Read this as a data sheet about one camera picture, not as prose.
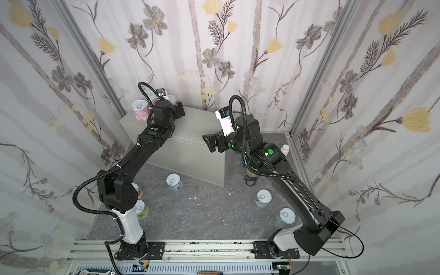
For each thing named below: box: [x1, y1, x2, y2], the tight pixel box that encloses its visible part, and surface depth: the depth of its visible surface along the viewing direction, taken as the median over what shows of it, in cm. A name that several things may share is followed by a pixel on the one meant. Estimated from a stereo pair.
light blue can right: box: [254, 189, 273, 208], surface depth 87 cm
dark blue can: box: [244, 167, 259, 187], surface depth 90 cm
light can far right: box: [276, 207, 297, 229], surface depth 81 cm
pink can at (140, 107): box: [131, 99, 149, 121], surface depth 78 cm
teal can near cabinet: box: [165, 173, 183, 191], surface depth 93 cm
